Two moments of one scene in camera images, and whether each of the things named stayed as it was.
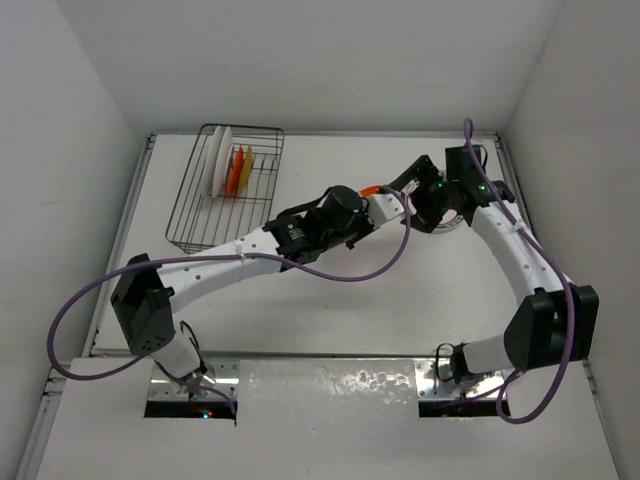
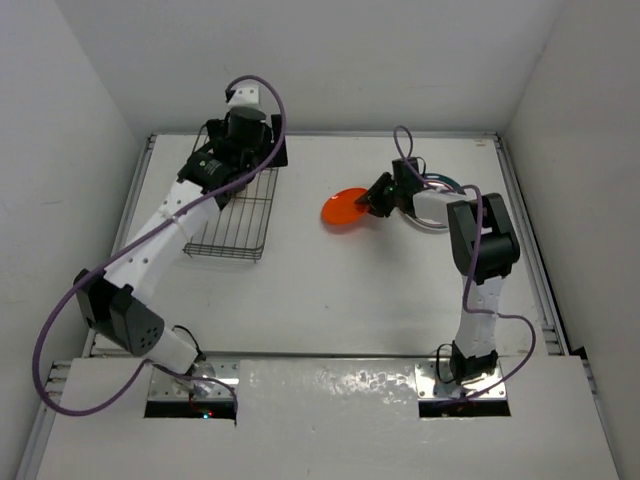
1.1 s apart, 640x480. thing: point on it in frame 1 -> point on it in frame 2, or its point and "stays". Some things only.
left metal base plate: x=224 y=375 stays
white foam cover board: x=323 y=420 stays
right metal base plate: x=435 y=380 stays
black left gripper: x=366 y=224 -> x=267 y=148
